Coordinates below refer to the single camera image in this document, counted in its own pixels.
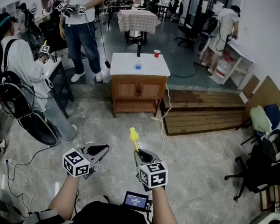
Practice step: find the green cloth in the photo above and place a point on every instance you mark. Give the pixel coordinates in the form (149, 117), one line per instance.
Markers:
(259, 119)

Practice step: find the person's right forearm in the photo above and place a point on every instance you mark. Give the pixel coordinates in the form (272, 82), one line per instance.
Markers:
(164, 211)

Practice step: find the brown wooden board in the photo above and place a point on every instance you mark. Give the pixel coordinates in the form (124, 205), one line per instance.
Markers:
(265, 95)

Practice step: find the black office chair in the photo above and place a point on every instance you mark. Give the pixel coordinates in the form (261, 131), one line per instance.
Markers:
(261, 168)
(186, 35)

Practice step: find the white desk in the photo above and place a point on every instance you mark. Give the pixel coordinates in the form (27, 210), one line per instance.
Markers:
(240, 54)

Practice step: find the blue cup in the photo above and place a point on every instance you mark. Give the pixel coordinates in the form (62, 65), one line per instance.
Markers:
(138, 66)

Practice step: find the clear water jug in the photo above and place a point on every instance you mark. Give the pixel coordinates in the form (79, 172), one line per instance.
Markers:
(221, 71)

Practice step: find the person's left forearm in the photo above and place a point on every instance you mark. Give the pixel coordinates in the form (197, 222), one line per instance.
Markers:
(64, 197)

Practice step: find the blue chair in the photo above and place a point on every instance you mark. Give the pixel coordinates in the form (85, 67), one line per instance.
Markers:
(275, 114)

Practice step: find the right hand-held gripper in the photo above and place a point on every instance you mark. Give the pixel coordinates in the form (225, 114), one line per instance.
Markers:
(152, 174)

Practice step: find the person's black shirt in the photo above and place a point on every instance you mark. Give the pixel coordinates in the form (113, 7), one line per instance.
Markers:
(111, 218)

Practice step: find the yellow brush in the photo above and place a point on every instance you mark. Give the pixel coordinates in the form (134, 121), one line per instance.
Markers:
(133, 134)

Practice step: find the small black monitor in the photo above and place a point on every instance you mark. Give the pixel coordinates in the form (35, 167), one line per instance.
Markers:
(135, 201)

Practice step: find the red plastic cup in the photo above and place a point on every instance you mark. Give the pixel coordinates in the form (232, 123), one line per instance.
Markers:
(156, 54)

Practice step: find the wooden plank platform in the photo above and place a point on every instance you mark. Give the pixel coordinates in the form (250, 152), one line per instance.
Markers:
(203, 114)

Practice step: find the black faucet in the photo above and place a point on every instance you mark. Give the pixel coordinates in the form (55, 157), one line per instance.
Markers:
(138, 50)

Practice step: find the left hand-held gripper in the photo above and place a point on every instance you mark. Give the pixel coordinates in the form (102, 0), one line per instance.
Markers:
(75, 163)

